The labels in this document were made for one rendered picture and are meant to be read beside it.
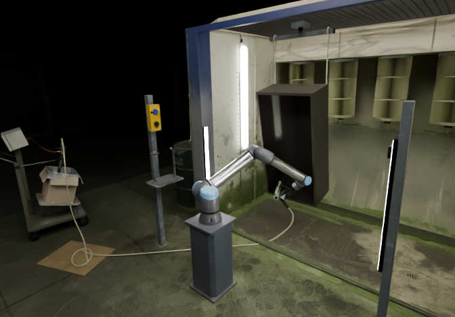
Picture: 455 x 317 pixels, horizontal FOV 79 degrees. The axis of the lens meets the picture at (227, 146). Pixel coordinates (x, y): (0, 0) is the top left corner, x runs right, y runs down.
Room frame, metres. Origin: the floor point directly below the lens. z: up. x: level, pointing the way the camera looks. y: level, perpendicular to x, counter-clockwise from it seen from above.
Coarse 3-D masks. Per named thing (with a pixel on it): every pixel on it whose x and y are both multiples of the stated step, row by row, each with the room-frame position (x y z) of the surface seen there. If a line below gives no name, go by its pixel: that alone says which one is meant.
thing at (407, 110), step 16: (400, 128) 1.45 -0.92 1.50; (400, 144) 1.45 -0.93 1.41; (400, 160) 1.44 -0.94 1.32; (400, 176) 1.43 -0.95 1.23; (400, 192) 1.43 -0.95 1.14; (400, 208) 1.44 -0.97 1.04; (384, 256) 1.45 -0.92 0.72; (384, 272) 1.45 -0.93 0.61; (384, 288) 1.44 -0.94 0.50; (384, 304) 1.43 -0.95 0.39
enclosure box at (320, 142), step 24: (264, 96) 2.95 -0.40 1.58; (288, 96) 3.00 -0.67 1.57; (312, 96) 2.45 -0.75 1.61; (264, 120) 2.96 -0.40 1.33; (288, 120) 3.05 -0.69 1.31; (312, 120) 2.49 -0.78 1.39; (264, 144) 2.97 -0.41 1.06; (288, 144) 3.11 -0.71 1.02; (312, 144) 2.53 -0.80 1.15; (264, 168) 2.96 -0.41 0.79; (312, 168) 2.97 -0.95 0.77; (312, 192) 2.90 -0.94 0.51
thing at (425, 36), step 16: (336, 32) 3.48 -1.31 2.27; (352, 32) 3.36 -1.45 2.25; (368, 32) 3.25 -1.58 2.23; (384, 32) 3.15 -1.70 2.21; (400, 32) 3.05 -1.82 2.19; (416, 32) 2.95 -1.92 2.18; (432, 32) 2.87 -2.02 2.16; (448, 32) 2.79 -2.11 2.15; (288, 48) 3.89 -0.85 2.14; (304, 48) 3.74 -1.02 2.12; (320, 48) 3.60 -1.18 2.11; (336, 48) 3.47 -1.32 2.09; (352, 48) 3.35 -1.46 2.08; (368, 48) 3.24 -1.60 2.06; (384, 48) 3.14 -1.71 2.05; (400, 48) 3.04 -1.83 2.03; (416, 48) 2.94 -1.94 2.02; (432, 48) 2.85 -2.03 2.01; (448, 48) 2.77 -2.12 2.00
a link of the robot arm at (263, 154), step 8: (256, 152) 2.37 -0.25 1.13; (264, 152) 2.33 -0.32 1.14; (272, 152) 2.37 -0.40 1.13; (264, 160) 2.32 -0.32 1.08; (272, 160) 2.32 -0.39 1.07; (280, 160) 2.40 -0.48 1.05; (280, 168) 2.39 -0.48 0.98; (288, 168) 2.41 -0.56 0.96; (296, 176) 2.46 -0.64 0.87; (304, 176) 2.49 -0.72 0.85
